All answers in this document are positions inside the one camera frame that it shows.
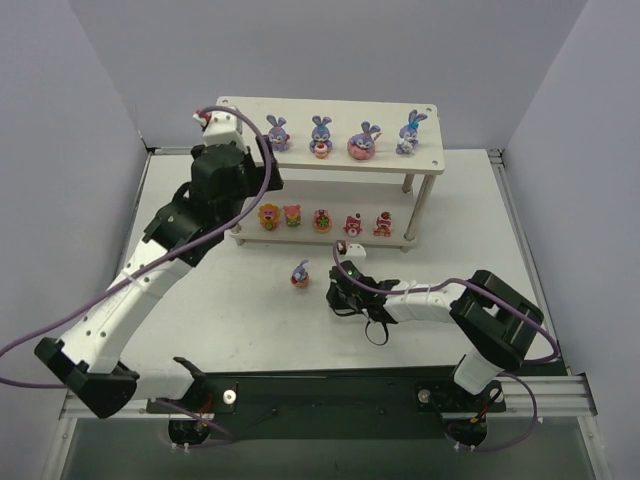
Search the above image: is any red white bear toy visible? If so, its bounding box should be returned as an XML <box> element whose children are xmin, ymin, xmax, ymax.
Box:
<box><xmin>343</xmin><ymin>212</ymin><xmax>363</xmax><ymax>238</ymax></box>

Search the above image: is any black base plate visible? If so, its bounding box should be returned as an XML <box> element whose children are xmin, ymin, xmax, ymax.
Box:
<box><xmin>89</xmin><ymin>367</ymin><xmax>521</xmax><ymax>441</ymax></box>

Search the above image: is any purple bunny blue ears toy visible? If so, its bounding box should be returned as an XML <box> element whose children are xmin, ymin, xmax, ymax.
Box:
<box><xmin>395</xmin><ymin>109</ymin><xmax>428</xmax><ymax>156</ymax></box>

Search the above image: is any orange lion toy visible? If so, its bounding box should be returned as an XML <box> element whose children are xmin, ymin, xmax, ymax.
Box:
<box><xmin>258</xmin><ymin>203</ymin><xmax>280</xmax><ymax>231</ymax></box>

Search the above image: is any purple bunny pink cake toy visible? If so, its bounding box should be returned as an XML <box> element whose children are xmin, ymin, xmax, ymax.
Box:
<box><xmin>347</xmin><ymin>121</ymin><xmax>381</xmax><ymax>161</ymax></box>

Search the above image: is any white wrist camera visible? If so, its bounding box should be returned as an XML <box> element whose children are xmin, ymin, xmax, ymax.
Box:
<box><xmin>192</xmin><ymin>110</ymin><xmax>246</xmax><ymax>151</ymax></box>
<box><xmin>337</xmin><ymin>241</ymin><xmax>367</xmax><ymax>259</ymax></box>

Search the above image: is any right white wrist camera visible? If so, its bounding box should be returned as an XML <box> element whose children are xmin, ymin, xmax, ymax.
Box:
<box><xmin>337</xmin><ymin>241</ymin><xmax>367</xmax><ymax>259</ymax></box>

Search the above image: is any red white strawberry toy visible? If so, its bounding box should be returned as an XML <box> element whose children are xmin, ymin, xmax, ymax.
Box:
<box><xmin>373</xmin><ymin>211</ymin><xmax>392</xmax><ymax>237</ymax></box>

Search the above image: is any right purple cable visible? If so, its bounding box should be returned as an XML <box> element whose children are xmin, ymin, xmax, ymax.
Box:
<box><xmin>330</xmin><ymin>245</ymin><xmax>562</xmax><ymax>454</ymax></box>

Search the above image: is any pink bear burger toy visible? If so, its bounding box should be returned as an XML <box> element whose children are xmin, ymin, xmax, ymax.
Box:
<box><xmin>283</xmin><ymin>205</ymin><xmax>302</xmax><ymax>228</ymax></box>

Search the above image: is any purple bunny with ball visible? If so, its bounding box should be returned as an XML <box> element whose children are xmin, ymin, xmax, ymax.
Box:
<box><xmin>309</xmin><ymin>115</ymin><xmax>333</xmax><ymax>159</ymax></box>

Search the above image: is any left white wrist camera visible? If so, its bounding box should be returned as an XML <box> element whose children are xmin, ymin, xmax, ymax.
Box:
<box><xmin>192</xmin><ymin>110</ymin><xmax>246</xmax><ymax>151</ymax></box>

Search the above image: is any aluminium frame rail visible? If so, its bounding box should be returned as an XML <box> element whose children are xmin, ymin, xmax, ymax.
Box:
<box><xmin>59</xmin><ymin>374</ymin><xmax>599</xmax><ymax>421</ymax></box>

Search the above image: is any pink bear clover toy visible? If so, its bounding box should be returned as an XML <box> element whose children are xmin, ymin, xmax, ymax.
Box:
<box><xmin>312</xmin><ymin>209</ymin><xmax>333</xmax><ymax>234</ymax></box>

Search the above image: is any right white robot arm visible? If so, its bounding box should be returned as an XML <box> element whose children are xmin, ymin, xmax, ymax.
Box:
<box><xmin>327</xmin><ymin>260</ymin><xmax>543</xmax><ymax>395</ymax></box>

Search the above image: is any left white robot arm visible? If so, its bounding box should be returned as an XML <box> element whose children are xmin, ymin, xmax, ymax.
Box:
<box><xmin>34</xmin><ymin>135</ymin><xmax>284</xmax><ymax>419</ymax></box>

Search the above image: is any wooden two-tier shelf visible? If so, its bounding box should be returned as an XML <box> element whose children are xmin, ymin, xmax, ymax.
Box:
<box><xmin>199</xmin><ymin>97</ymin><xmax>445</xmax><ymax>252</ymax></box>

